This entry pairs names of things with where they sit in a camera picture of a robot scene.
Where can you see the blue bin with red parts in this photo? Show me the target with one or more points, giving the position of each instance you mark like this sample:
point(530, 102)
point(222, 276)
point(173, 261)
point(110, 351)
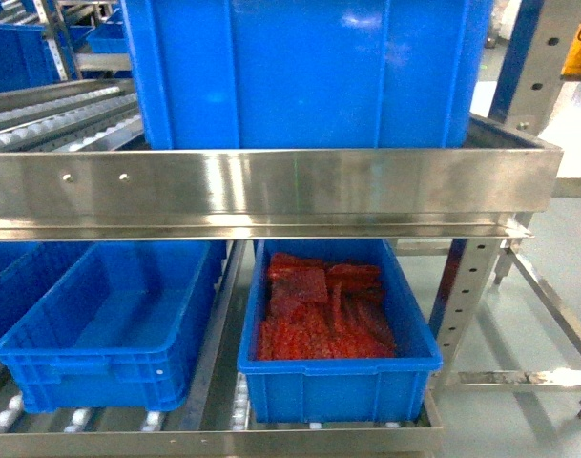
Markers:
point(343, 390)

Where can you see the empty blue plastic bin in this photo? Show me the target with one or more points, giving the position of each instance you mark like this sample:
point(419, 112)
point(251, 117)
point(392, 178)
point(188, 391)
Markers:
point(123, 327)

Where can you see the stainless steel side table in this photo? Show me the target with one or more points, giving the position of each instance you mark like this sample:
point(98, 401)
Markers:
point(507, 315)

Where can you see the red parts pile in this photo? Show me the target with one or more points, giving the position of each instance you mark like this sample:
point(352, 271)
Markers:
point(319, 310)

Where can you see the large blue upper bin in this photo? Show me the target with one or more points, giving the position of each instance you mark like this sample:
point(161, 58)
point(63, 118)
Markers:
point(305, 74)

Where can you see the stainless steel shelf rack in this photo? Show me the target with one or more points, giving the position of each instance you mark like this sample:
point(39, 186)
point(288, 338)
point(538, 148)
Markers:
point(470, 204)

